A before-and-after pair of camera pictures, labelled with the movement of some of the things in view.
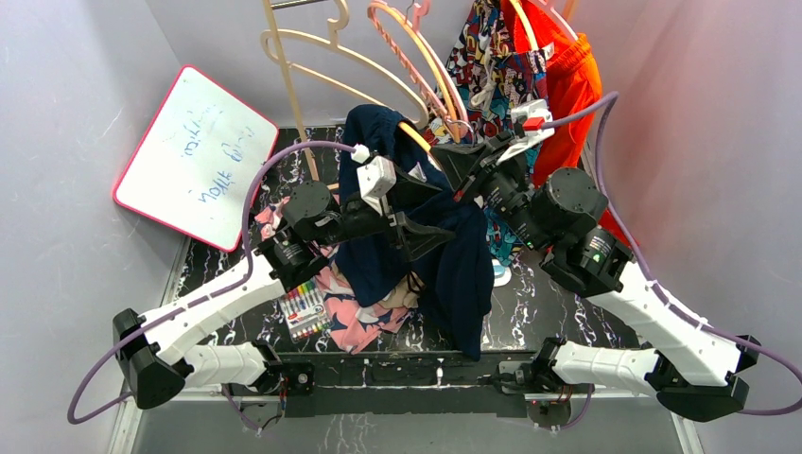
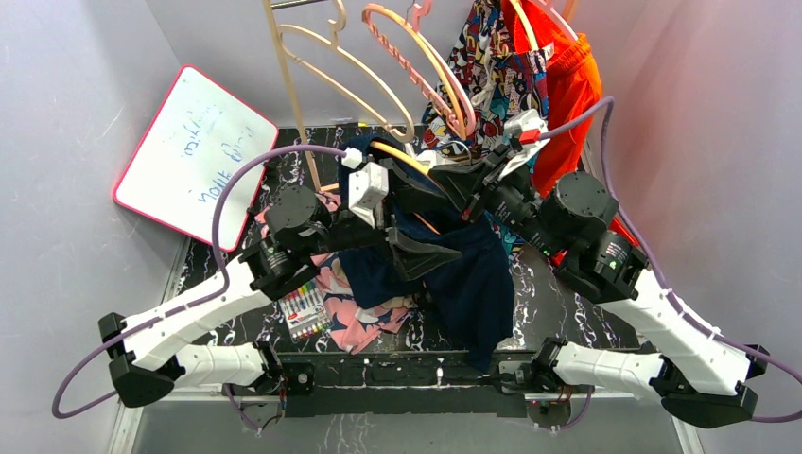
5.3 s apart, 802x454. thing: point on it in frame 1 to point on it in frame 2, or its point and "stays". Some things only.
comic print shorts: (483, 78) stays
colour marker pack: (305, 311) stays
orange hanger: (421, 141) to (413, 163)
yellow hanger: (517, 7) stays
